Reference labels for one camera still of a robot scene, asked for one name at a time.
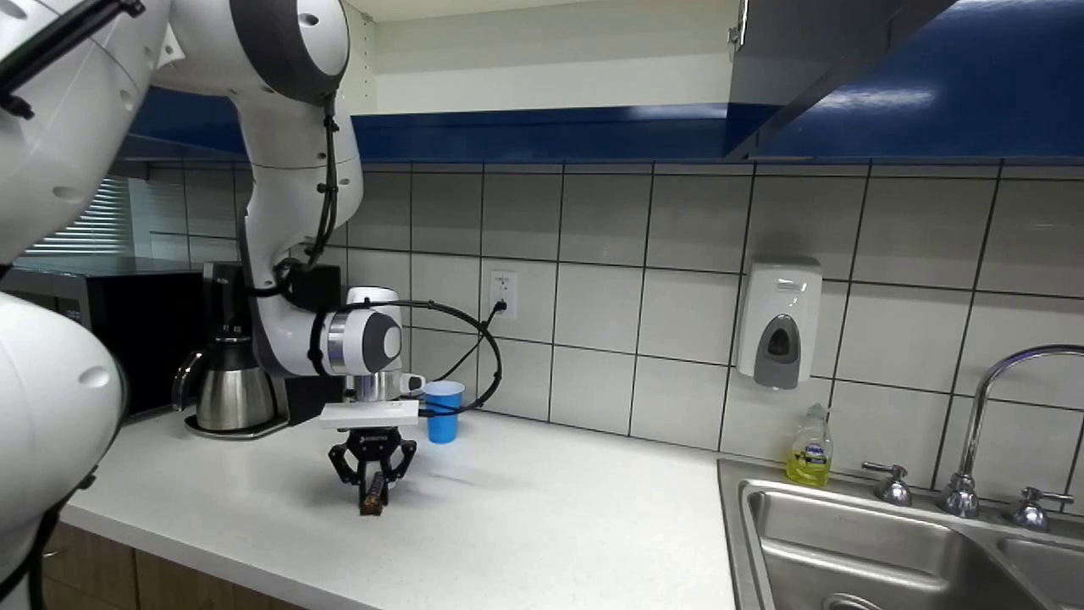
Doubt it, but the Snickers chocolate bar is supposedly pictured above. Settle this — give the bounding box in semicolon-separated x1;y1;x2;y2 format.
356;469;390;521

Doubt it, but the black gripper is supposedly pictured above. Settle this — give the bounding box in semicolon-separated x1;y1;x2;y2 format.
327;423;425;519

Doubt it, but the steel black coffee maker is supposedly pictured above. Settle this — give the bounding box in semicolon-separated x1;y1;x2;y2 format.
199;262;347;429

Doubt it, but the chrome faucet handle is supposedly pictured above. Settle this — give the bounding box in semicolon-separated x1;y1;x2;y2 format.
861;460;919;508
1006;483;1076;533

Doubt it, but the black coffee maker cord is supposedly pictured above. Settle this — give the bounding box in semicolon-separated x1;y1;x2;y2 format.
441;294;508;385

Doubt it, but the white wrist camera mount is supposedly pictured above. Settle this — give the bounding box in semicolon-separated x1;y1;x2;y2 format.
319;396;425;433

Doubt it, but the white wall outlet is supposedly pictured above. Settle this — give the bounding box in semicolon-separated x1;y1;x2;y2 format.
481;264;525;333

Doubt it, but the blue plastic cup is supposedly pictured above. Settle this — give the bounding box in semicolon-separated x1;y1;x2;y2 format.
416;379;467;447

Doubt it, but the black microwave oven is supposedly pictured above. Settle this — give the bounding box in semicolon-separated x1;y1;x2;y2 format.
0;266;219;423

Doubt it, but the yellow dish soap bottle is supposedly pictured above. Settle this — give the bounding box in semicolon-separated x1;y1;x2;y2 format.
782;401;838;491

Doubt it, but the blue cabinet door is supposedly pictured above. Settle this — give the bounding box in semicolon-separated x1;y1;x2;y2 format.
726;0;963;162

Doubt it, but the steel coffee carafe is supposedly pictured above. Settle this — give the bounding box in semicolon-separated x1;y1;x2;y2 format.
169;321;284;436

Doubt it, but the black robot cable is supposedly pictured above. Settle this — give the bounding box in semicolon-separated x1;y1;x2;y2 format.
301;294;508;416

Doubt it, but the chrome sink faucet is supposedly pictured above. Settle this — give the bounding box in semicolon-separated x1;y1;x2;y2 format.
943;341;1084;519

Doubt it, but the blue wall cabinet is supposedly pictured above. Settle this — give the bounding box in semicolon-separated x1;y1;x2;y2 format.
112;0;1084;169

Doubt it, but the stainless steel double sink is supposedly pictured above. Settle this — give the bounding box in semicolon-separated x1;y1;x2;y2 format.
714;454;1084;610

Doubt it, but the white wall soap dispenser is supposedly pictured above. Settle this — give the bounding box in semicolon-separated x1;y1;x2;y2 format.
737;262;827;392

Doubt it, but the wooden base cabinet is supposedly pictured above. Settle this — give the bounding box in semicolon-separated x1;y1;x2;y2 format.
30;519;304;610

